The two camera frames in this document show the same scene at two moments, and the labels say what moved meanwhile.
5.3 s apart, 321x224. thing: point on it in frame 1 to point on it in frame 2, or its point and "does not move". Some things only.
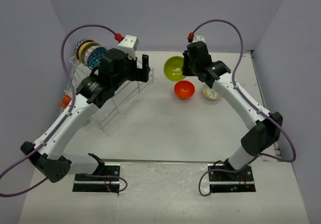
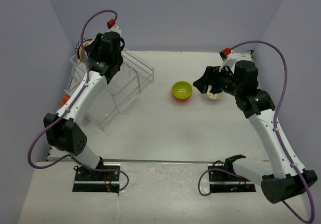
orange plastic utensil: x=65 y=100 does not move
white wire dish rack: x=78 y=73 does not move
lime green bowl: x=172 y=68 to x=181 y=89
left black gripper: x=141 y=74 to x=92 y=47
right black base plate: x=225 y=182 does not move
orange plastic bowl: x=184 y=89 to x=181 y=100
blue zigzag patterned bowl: x=77 y=43 does not move
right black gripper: x=185 y=71 to x=203 y=83
